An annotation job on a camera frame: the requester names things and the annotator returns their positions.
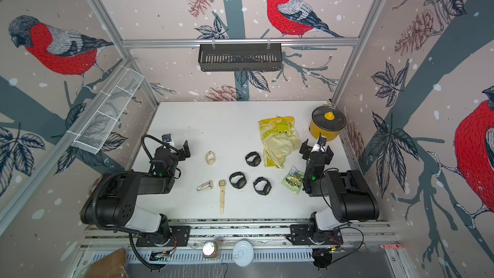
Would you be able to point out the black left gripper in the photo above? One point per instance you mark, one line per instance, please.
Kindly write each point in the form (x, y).
(186, 150)

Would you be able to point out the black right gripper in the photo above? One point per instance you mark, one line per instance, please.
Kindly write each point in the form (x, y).
(306, 147)

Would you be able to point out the cream strap analog watch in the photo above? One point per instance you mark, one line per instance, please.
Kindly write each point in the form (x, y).
(210, 158)

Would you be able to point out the yellow green frog towel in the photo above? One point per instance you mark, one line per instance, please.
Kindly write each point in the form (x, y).
(279, 139)

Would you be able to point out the black digital watch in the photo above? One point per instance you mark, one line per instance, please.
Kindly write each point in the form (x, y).
(253, 159)
(262, 186)
(238, 180)

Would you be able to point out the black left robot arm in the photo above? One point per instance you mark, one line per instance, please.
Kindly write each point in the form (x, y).
(113, 203)

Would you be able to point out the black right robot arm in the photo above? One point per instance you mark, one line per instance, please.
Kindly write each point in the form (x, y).
(346, 195)

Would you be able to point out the silver band watch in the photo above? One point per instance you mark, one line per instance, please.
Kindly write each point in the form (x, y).
(205, 186)

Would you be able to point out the yellow pot with glass lid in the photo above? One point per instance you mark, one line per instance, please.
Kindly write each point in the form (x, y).
(327, 121)

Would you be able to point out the green snack packet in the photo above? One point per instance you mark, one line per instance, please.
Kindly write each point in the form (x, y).
(294, 180)

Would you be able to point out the glass spice jar silver lid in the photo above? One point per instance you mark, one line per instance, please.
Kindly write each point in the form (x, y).
(210, 249)

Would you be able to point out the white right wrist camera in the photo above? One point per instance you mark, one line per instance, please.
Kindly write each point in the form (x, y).
(320, 145)

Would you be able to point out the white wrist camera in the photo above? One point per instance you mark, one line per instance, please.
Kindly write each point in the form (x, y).
(167, 138)
(320, 145)

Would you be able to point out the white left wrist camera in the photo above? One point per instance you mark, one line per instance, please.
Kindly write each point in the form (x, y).
(167, 138)

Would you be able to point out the white mesh wall shelf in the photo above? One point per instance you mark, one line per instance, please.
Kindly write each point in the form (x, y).
(114, 99)

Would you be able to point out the black hanging wire basket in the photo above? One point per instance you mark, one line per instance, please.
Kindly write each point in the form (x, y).
(240, 57)

